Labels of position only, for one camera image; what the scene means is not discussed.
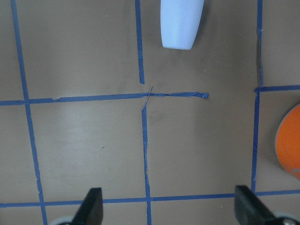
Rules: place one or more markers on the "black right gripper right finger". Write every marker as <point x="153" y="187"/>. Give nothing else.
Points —
<point x="249" y="210"/>

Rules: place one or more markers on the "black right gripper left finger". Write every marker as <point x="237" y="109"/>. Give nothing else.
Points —
<point x="91" y="209"/>

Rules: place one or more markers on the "light blue plastic cup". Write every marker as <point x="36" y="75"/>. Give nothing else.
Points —
<point x="179" y="22"/>

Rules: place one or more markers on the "orange can with silver lid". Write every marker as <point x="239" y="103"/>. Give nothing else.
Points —
<point x="287" y="142"/>

